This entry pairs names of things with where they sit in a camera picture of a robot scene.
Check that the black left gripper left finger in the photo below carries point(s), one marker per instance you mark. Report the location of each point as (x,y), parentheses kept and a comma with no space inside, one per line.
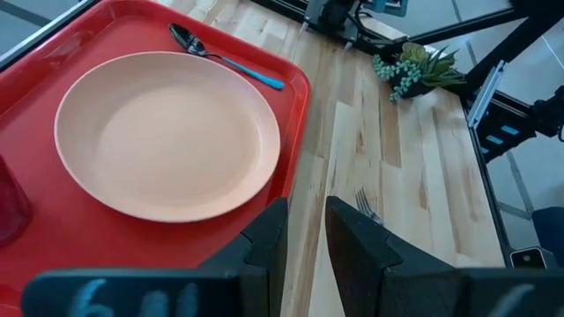
(264,264)

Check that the silver metal bracket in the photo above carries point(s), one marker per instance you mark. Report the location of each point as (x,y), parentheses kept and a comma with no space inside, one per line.
(487,92)

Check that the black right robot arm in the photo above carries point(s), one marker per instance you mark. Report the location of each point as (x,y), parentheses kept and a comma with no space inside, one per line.
(335,15)

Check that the pink translucent plastic cup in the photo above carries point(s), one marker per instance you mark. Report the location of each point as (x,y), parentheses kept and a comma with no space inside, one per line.
(11,207)

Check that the peach round plate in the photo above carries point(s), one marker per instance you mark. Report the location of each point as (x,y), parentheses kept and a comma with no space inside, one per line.
(167,141)

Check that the red plastic tray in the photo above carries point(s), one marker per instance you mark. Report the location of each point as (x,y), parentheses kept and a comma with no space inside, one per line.
(53,246)

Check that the black box with blue labels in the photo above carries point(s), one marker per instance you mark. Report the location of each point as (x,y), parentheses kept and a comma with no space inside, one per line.
(500,132)

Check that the small green potted plant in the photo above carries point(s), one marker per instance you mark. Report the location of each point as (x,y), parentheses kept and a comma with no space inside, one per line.
(418,70)

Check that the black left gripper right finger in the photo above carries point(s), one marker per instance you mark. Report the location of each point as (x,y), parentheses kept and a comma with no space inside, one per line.
(357,264)

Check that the small white-rimmed black box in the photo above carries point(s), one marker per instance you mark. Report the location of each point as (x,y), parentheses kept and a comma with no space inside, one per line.
(528,258)

